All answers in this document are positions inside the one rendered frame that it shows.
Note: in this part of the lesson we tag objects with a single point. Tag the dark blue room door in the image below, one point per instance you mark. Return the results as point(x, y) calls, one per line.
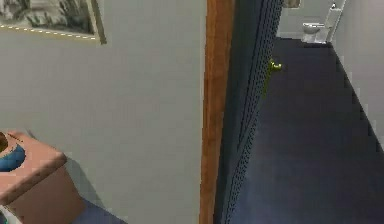
point(248, 83)

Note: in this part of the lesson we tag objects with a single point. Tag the white toilet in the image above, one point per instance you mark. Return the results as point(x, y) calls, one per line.
point(311, 29)

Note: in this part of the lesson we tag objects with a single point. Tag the pink square side table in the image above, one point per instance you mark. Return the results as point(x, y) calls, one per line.
point(36, 186)

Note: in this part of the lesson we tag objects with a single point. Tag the framed grey landscape picture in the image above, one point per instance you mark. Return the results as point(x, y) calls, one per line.
point(46, 15)

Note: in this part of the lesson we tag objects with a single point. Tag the blue bowl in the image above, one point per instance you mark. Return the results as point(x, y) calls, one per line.
point(11, 160)

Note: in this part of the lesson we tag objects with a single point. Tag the brown wooden door frame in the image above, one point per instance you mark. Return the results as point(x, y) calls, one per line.
point(215, 110)

